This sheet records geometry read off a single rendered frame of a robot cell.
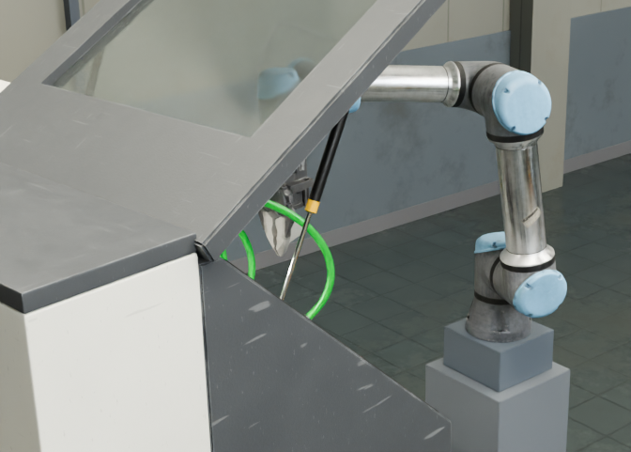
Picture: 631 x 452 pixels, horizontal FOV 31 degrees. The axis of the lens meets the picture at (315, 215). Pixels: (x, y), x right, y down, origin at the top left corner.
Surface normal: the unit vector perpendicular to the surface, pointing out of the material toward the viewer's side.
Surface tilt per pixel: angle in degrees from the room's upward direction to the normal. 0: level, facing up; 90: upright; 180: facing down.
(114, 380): 90
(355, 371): 90
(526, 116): 83
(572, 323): 0
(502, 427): 90
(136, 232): 0
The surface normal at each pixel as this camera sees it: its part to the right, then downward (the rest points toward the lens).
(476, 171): 0.61, 0.25
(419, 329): -0.03, -0.94
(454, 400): -0.79, 0.23
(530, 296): 0.37, 0.42
